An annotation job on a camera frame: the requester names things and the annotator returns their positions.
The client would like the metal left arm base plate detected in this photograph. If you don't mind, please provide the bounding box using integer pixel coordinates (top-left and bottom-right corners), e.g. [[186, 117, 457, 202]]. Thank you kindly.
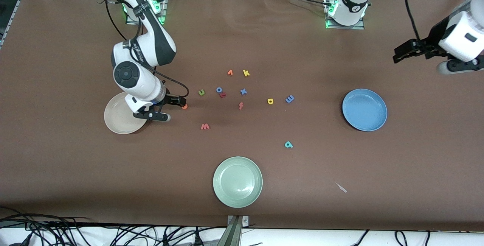
[[324, 0, 365, 30]]

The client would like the beige round plate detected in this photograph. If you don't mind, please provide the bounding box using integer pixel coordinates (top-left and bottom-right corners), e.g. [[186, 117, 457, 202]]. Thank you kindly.
[[104, 92, 149, 135]]

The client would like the green round plate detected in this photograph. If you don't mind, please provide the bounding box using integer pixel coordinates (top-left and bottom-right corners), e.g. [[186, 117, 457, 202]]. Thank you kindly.
[[213, 156, 263, 209]]

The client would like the black cable tangle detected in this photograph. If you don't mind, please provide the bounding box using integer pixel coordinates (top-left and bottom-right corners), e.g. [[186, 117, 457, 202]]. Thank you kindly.
[[0, 206, 227, 246]]

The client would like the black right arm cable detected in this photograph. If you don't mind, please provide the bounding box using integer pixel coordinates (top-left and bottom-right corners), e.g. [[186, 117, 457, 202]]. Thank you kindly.
[[99, 0, 189, 101]]

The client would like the metal table edge bracket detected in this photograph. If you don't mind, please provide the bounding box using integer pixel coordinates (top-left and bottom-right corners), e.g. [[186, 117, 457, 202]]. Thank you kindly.
[[227, 215, 249, 246]]

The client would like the blue round plate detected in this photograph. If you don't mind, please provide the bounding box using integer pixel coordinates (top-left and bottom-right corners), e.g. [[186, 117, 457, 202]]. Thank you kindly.
[[342, 89, 388, 132]]

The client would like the aluminium frame profile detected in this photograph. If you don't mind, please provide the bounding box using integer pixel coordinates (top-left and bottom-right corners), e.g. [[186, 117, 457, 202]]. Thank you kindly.
[[0, 0, 36, 48]]

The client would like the brown table cover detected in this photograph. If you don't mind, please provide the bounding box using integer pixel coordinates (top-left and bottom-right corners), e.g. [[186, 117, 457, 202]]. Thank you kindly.
[[0, 0, 484, 232]]

